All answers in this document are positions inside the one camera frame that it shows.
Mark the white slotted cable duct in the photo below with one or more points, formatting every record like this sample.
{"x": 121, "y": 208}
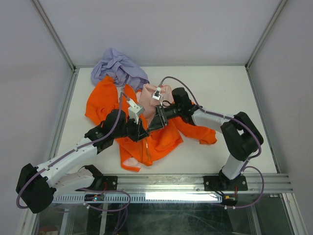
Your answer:
{"x": 150, "y": 197}

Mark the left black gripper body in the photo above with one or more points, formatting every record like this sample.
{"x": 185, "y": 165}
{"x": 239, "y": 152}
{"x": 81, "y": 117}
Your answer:
{"x": 132, "y": 130}

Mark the left aluminium frame post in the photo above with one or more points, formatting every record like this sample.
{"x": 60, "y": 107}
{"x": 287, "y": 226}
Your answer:
{"x": 53, "y": 33}

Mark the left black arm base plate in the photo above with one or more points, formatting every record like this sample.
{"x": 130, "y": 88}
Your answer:
{"x": 108, "y": 182}

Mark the black connector with yellow plug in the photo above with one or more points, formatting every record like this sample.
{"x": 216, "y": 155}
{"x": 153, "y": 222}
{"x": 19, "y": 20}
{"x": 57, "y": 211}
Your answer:
{"x": 229, "y": 200}

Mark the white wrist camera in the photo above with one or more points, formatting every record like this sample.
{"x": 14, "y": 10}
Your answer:
{"x": 157, "y": 94}
{"x": 134, "y": 110}

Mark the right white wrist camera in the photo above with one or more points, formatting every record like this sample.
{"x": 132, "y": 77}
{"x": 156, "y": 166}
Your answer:
{"x": 157, "y": 94}

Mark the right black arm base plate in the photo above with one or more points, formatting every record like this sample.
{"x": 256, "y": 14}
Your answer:
{"x": 218, "y": 183}

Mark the small electronics board with leds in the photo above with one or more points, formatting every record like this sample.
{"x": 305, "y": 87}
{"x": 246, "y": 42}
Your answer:
{"x": 94, "y": 197}

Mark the right aluminium frame post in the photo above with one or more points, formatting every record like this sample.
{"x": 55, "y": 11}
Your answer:
{"x": 273, "y": 19}

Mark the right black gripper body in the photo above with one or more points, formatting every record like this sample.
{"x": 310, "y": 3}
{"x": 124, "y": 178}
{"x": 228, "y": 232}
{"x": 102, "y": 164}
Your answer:
{"x": 171, "y": 111}

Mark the aluminium mounting rail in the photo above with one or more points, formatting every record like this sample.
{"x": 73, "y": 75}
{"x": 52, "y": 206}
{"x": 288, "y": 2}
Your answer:
{"x": 272, "y": 183}

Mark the orange jacket with pink lining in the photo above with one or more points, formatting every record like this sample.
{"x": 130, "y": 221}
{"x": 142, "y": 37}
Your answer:
{"x": 133, "y": 155}

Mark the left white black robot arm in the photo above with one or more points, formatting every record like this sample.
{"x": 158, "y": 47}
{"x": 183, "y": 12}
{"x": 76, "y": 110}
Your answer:
{"x": 39, "y": 185}

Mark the aluminium frame post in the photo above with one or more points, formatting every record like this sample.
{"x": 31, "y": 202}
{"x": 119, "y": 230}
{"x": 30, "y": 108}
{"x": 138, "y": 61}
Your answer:
{"x": 53, "y": 33}
{"x": 273, "y": 19}

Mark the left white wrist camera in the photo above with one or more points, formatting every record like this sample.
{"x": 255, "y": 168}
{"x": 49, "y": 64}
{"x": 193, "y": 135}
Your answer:
{"x": 134, "y": 110}

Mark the crumpled lavender garment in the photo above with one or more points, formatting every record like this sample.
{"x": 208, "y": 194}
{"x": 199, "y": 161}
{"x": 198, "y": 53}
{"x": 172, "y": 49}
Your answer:
{"x": 121, "y": 69}

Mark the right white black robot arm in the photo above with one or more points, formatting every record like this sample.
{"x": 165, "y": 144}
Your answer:
{"x": 241, "y": 136}

